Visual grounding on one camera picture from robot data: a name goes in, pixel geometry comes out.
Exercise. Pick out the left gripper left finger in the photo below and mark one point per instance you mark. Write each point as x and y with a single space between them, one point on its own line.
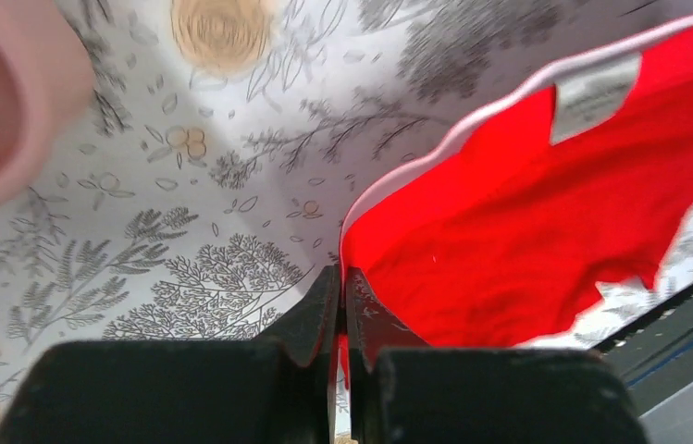
278 387

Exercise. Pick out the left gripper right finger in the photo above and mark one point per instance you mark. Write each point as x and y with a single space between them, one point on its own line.
403 390

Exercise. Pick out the red underwear white trim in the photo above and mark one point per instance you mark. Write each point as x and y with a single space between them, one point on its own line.
508 230

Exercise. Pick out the pink divided organizer tray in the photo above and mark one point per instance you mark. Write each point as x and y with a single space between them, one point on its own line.
46 82

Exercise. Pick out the floral patterned table mat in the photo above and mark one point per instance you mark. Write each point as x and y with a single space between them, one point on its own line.
199 199

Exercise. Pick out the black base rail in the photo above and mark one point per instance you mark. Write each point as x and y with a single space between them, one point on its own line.
653 355

